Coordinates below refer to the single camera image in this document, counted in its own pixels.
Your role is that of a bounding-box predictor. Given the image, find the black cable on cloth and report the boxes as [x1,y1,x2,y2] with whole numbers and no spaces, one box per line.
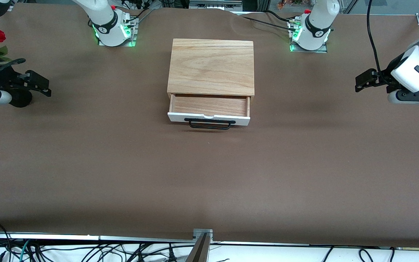
[242,10,298,29]

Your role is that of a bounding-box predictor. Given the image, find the brown table cloth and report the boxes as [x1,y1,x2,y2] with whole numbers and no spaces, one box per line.
[0,3,419,249]

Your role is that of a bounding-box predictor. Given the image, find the tangled black cables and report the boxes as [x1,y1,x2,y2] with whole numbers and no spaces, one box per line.
[28,242,195,262]

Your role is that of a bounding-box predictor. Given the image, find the white drawer with black handle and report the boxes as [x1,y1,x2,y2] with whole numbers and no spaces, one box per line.
[168,94,251,130]

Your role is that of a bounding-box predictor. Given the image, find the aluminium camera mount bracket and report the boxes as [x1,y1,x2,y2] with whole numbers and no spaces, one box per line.
[187,229,214,262]

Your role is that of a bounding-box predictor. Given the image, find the wooden drawer cabinet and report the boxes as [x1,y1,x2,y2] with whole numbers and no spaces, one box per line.
[167,39,256,107]

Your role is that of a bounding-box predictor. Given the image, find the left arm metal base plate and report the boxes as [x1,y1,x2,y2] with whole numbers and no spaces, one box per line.
[289,17,328,54]

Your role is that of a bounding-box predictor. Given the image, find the grey power strip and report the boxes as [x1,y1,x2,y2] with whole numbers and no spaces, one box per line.
[189,0,243,11]

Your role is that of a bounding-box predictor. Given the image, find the teal cable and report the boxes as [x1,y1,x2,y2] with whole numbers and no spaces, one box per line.
[19,240,32,262]

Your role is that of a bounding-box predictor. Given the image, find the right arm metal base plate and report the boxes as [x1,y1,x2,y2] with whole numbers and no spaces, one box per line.
[98,15,138,47]

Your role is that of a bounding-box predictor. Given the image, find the aluminium table edge rail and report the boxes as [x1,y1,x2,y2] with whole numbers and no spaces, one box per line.
[0,232,310,246]

